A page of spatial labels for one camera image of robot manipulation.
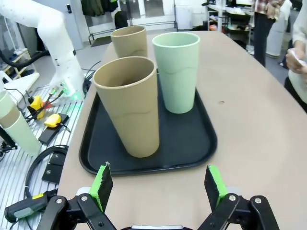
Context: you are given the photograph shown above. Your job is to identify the aluminium profile platform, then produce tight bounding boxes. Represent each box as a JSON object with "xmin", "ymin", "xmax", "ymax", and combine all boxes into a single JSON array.
[{"xmin": 0, "ymin": 83, "xmax": 84, "ymax": 230}]

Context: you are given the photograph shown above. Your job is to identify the black cable bundle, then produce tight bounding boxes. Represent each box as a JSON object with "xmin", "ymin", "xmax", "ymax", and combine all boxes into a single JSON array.
[{"xmin": 82, "ymin": 60, "xmax": 103, "ymax": 93}]

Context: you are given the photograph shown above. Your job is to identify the black corrugated hose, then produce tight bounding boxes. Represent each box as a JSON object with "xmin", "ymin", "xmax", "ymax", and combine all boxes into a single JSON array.
[{"xmin": 0, "ymin": 49, "xmax": 51, "ymax": 67}]

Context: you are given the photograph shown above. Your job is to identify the metal shelf unit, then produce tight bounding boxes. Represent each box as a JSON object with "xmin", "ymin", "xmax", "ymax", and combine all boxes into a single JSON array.
[{"xmin": 206, "ymin": 0, "xmax": 255, "ymax": 56}]

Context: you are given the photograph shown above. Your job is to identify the person in beige sweatshirt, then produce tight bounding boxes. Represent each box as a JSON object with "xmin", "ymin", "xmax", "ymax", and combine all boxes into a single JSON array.
[{"xmin": 284, "ymin": 7, "xmax": 307, "ymax": 107}]

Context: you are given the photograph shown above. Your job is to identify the black cable loop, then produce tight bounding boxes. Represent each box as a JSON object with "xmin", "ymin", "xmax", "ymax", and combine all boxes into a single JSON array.
[{"xmin": 24, "ymin": 144, "xmax": 70, "ymax": 199}]

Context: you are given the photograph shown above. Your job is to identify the pale green plastic cup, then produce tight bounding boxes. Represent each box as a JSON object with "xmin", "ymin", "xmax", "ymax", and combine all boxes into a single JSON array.
[
  {"xmin": 2, "ymin": 117, "xmax": 42, "ymax": 157},
  {"xmin": 0, "ymin": 90, "xmax": 17, "ymax": 118},
  {"xmin": 152, "ymin": 32, "xmax": 201, "ymax": 115}
]

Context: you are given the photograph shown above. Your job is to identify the person's left hand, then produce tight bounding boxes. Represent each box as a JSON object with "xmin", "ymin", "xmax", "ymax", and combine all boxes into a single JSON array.
[{"xmin": 285, "ymin": 47, "xmax": 307, "ymax": 74}]

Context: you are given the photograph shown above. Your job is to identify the dark hanging jackets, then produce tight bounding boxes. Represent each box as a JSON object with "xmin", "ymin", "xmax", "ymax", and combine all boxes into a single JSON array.
[{"xmin": 80, "ymin": 0, "xmax": 118, "ymax": 17}]

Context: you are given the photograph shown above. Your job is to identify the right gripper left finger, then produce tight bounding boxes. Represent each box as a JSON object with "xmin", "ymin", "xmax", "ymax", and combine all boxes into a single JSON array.
[{"xmin": 35, "ymin": 162, "xmax": 114, "ymax": 230}]

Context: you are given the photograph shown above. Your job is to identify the white air purifier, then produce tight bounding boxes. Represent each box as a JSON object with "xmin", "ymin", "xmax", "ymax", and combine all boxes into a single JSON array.
[{"xmin": 265, "ymin": 23, "xmax": 290, "ymax": 58}]

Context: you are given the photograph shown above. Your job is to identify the wooden shoe rack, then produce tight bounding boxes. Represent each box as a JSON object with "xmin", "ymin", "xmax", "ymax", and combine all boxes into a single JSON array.
[{"xmin": 0, "ymin": 47, "xmax": 38, "ymax": 81}]

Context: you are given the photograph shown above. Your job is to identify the black grey handheld device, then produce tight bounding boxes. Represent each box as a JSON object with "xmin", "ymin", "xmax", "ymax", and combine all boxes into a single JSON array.
[{"xmin": 4, "ymin": 188, "xmax": 59, "ymax": 224}]

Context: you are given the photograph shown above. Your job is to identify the black mounting plate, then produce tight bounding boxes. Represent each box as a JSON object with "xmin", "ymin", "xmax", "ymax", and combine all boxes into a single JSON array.
[{"xmin": 41, "ymin": 151, "xmax": 66, "ymax": 185}]

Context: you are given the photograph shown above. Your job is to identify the person in plaid shirt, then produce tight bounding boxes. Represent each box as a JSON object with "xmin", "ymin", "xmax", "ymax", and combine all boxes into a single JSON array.
[{"xmin": 253, "ymin": 0, "xmax": 286, "ymax": 68}]

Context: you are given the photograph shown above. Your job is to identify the black flat base box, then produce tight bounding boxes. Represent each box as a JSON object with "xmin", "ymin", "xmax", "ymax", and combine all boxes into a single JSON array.
[{"xmin": 38, "ymin": 114, "xmax": 71, "ymax": 145}]

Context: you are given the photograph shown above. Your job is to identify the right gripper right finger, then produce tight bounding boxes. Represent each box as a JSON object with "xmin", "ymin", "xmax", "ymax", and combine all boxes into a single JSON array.
[{"xmin": 198, "ymin": 164, "xmax": 281, "ymax": 230}]

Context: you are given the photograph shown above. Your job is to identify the white cabinet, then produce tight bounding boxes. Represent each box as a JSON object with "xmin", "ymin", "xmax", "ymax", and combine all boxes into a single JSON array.
[{"xmin": 176, "ymin": 6, "xmax": 192, "ymax": 30}]

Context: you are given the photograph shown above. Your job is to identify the black backpack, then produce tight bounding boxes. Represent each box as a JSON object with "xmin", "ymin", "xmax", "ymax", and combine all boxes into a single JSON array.
[{"xmin": 114, "ymin": 11, "xmax": 130, "ymax": 30}]

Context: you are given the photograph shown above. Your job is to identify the brown plastic cup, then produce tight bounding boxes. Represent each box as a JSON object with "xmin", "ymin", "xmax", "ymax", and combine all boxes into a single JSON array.
[
  {"xmin": 110, "ymin": 25, "xmax": 148, "ymax": 59},
  {"xmin": 0, "ymin": 110, "xmax": 23, "ymax": 128},
  {"xmin": 93, "ymin": 57, "xmax": 161, "ymax": 158}
]

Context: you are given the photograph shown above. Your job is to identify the black plastic tray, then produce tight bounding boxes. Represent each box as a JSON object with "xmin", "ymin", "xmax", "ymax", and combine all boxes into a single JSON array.
[{"xmin": 79, "ymin": 68, "xmax": 219, "ymax": 177}]

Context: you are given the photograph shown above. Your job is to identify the person's left forearm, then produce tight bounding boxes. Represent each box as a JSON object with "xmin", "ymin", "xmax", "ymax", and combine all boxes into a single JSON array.
[{"xmin": 291, "ymin": 38, "xmax": 307, "ymax": 52}]

